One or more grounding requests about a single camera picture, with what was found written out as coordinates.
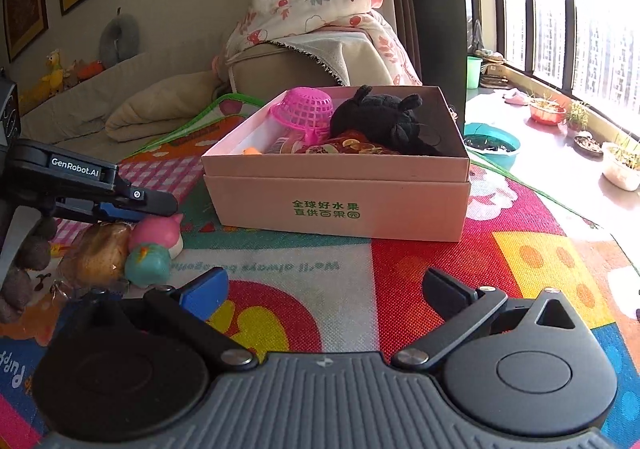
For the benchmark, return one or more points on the yellow plush toy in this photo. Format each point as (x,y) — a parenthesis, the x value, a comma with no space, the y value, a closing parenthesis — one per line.
(52,71)

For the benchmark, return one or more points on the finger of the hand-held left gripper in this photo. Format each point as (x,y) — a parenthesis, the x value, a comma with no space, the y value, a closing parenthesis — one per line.
(150,203)
(120,213)

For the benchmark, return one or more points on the pink plastic basket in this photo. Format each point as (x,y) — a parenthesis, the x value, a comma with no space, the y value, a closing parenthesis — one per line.
(302,111)

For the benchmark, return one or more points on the dark round dish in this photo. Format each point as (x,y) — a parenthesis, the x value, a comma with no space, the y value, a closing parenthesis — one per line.
(589,145)

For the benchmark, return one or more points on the person's left hand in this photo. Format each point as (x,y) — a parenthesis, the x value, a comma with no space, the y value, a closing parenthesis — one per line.
(34,251)

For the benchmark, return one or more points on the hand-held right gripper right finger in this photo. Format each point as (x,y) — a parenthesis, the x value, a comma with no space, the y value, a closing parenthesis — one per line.
(447,296)

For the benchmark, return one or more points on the pink cardboard box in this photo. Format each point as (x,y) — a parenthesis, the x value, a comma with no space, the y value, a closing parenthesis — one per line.
(340,199)

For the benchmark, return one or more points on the brown plush toy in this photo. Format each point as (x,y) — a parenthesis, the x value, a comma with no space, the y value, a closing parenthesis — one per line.
(71,75)

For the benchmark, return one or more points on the red snack packet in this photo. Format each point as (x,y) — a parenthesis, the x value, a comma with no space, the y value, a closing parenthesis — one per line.
(350,145)

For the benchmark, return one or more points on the black window frame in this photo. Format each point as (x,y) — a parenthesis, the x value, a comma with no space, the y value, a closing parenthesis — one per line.
(567,29)

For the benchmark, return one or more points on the pink squishy toy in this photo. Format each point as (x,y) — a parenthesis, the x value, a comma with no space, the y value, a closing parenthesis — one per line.
(157,234)

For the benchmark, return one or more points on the floral blanket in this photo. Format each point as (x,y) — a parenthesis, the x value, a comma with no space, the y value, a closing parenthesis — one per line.
(300,4)

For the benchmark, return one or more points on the orange toy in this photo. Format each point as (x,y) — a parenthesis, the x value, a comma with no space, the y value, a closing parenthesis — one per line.
(251,151)

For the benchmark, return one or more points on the grey neck pillow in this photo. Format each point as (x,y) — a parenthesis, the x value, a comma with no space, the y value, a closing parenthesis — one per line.
(107,41)

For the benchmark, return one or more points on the packaged bread bun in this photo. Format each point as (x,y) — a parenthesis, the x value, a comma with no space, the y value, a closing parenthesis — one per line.
(100,254)

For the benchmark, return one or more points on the red plant pot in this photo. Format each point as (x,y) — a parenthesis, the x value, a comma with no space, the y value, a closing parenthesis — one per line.
(547,113)

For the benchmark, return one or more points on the black plush toy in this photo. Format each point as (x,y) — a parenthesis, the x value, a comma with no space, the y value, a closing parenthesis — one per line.
(380,119)

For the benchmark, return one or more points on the orange carrot plush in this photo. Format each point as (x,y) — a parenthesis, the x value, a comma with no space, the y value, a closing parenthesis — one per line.
(91,70)

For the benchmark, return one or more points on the teal squishy toy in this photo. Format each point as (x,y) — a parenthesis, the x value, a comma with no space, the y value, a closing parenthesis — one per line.
(147,265)

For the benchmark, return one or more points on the colourful play mat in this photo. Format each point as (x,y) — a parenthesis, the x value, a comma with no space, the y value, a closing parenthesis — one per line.
(450,269)

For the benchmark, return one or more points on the grey fringed towel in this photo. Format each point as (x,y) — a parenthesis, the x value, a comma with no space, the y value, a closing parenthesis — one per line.
(350,54)

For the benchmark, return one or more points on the small potted plant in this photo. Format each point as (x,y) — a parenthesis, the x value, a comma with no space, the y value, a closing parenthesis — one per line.
(577,121)

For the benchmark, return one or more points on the white plant pot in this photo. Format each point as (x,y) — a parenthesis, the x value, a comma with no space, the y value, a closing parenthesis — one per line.
(620,174)

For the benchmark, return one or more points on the green cup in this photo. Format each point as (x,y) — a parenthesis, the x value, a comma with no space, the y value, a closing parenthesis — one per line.
(474,73)

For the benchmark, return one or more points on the pink slipper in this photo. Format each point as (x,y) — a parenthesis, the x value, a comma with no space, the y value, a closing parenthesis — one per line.
(515,97)

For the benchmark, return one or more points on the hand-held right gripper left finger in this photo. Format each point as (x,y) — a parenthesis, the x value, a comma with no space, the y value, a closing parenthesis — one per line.
(202,294)

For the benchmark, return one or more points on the dark curtain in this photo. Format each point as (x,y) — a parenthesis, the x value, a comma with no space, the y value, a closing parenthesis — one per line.
(435,4)

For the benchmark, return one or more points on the beige folded blanket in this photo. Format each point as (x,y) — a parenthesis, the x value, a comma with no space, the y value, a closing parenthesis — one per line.
(160,109)

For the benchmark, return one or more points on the teal plastic basin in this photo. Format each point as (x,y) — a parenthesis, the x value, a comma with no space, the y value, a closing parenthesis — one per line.
(492,149)

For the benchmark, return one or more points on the beige sofa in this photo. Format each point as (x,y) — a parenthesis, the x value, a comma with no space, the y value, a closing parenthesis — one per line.
(280,71)

